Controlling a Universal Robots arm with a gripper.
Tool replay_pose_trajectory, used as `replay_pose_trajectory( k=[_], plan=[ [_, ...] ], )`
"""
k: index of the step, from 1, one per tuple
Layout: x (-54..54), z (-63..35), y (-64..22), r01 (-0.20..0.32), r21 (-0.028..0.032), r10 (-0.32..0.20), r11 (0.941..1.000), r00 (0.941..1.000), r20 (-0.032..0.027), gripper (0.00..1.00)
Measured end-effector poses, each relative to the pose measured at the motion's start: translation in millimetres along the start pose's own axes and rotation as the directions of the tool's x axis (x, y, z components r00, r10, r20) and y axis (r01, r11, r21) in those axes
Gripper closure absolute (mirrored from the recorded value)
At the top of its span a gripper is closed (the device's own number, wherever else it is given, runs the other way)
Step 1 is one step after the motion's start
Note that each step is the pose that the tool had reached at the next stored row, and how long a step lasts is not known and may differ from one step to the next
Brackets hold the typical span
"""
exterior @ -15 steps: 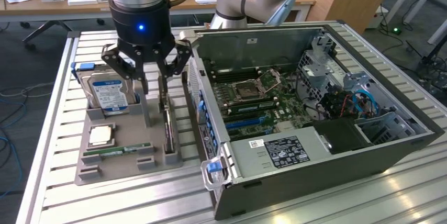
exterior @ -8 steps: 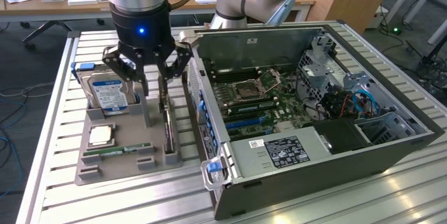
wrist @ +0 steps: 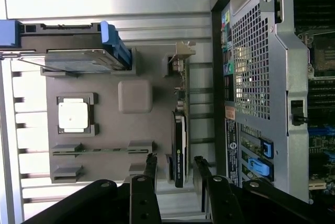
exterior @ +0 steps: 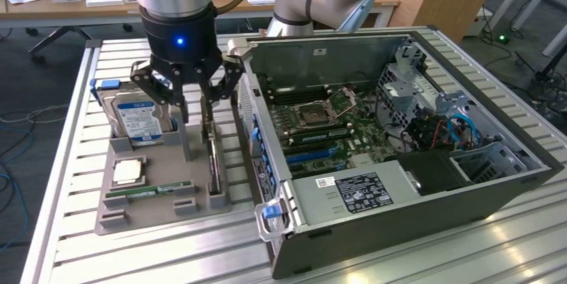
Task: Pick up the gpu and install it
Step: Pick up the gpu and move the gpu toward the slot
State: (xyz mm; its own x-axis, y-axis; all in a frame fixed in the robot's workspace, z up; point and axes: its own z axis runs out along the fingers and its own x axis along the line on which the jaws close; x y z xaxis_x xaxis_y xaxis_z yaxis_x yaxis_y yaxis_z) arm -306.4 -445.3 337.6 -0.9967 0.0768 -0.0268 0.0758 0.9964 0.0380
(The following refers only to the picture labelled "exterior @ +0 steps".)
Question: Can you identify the blue case latch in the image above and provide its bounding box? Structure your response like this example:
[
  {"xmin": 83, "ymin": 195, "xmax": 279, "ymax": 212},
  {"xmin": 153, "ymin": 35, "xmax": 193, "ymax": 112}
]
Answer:
[{"xmin": 262, "ymin": 206, "xmax": 285, "ymax": 221}]

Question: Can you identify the black chair base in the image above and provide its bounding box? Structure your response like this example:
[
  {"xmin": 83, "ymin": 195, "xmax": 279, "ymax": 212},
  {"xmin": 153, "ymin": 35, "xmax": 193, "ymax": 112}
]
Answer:
[{"xmin": 27, "ymin": 25, "xmax": 94, "ymax": 63}]

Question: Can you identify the white table leg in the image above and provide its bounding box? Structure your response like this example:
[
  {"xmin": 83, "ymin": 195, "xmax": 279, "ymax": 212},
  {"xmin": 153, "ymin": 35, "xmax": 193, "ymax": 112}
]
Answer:
[{"xmin": 542, "ymin": 23, "xmax": 567, "ymax": 56}]

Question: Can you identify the hard disk with blue caddy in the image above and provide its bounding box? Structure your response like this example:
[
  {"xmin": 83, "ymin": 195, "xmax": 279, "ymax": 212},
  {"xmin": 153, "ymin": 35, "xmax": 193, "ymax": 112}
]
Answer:
[{"xmin": 90, "ymin": 77, "xmax": 175, "ymax": 148}]

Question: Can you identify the grey parts rack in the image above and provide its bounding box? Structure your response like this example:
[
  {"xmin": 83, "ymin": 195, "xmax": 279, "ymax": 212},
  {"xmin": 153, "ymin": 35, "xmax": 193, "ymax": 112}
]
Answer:
[{"xmin": 94, "ymin": 104, "xmax": 234, "ymax": 236}]

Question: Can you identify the blue floor cable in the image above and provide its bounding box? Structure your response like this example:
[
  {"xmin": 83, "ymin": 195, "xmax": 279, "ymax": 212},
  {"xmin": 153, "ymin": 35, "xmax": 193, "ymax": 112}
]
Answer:
[{"xmin": 0, "ymin": 123, "xmax": 37, "ymax": 250}]

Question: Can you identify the graphics card with metal bracket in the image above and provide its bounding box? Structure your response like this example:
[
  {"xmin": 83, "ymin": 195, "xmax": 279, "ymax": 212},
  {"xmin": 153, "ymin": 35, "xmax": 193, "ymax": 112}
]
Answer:
[{"xmin": 199, "ymin": 96, "xmax": 226, "ymax": 198}]

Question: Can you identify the blue wire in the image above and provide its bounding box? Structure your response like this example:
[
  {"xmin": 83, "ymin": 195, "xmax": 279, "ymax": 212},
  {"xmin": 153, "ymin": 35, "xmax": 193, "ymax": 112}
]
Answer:
[{"xmin": 445, "ymin": 115, "xmax": 484, "ymax": 149}]

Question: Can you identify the metal socket cover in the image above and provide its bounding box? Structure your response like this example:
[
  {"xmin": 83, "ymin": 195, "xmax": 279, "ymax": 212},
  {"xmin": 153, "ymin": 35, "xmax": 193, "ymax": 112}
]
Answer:
[{"xmin": 326, "ymin": 86, "xmax": 361, "ymax": 119}]

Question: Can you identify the black wire bundle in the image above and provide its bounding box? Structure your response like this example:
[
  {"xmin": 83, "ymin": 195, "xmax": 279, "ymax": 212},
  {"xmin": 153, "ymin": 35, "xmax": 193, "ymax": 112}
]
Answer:
[{"xmin": 385, "ymin": 115, "xmax": 439, "ymax": 152}]

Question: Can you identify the black plastic shroud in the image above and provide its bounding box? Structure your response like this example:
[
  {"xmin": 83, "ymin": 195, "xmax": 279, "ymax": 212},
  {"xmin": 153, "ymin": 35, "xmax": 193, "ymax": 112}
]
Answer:
[{"xmin": 395, "ymin": 149, "xmax": 477, "ymax": 198}]

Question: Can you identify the green RAM stick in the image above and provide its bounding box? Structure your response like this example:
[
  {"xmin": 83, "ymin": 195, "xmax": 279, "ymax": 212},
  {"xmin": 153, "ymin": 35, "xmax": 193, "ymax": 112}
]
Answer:
[
  {"xmin": 290, "ymin": 127, "xmax": 350, "ymax": 143},
  {"xmin": 107, "ymin": 180, "xmax": 195, "ymax": 198}
]

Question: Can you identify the red wire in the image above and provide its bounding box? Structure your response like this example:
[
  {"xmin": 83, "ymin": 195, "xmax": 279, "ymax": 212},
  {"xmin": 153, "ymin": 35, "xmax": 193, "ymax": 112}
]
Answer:
[{"xmin": 434, "ymin": 121, "xmax": 447, "ymax": 148}]

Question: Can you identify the silver disk bay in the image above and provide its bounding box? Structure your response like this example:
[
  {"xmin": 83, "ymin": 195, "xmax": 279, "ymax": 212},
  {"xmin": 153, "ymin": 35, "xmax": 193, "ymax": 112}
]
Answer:
[
  {"xmin": 377, "ymin": 42, "xmax": 447, "ymax": 122},
  {"xmin": 450, "ymin": 141, "xmax": 533, "ymax": 184}
]

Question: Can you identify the grey open PC case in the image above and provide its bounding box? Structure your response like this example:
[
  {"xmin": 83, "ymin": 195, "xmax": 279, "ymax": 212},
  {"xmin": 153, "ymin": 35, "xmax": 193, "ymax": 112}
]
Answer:
[{"xmin": 226, "ymin": 30, "xmax": 566, "ymax": 280}]

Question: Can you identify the white box with red button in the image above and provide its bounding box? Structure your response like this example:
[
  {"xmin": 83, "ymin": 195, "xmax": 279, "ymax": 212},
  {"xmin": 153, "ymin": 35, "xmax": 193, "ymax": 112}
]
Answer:
[{"xmin": 472, "ymin": 15, "xmax": 488, "ymax": 38}]

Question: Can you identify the white floor cable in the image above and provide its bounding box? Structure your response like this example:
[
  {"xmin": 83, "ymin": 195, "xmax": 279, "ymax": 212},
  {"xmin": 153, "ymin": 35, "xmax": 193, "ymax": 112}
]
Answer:
[{"xmin": 0, "ymin": 104, "xmax": 69, "ymax": 125}]

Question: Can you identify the CPU socket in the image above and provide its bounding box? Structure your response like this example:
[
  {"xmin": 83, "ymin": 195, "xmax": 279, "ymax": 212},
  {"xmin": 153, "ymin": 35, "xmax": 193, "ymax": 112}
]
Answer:
[{"xmin": 297, "ymin": 101, "xmax": 338, "ymax": 129}]

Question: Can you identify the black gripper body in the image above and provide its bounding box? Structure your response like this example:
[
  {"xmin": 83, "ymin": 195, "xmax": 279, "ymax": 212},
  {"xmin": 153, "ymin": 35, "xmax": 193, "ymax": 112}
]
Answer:
[{"xmin": 141, "ymin": 7, "xmax": 223, "ymax": 83}]

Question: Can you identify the silver chipset heat sink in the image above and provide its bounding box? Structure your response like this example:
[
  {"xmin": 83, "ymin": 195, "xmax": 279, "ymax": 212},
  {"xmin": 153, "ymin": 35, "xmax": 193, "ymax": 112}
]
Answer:
[{"xmin": 349, "ymin": 154, "xmax": 377, "ymax": 168}]

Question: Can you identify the silver CPU chip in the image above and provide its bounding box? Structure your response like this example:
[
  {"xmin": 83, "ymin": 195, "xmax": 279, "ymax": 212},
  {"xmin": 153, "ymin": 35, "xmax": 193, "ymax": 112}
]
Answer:
[{"xmin": 113, "ymin": 160, "xmax": 146, "ymax": 185}]

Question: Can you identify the grey power supply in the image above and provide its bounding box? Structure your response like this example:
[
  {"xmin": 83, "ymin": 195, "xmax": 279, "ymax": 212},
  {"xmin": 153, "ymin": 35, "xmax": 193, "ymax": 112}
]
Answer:
[{"xmin": 290, "ymin": 160, "xmax": 422, "ymax": 226}]

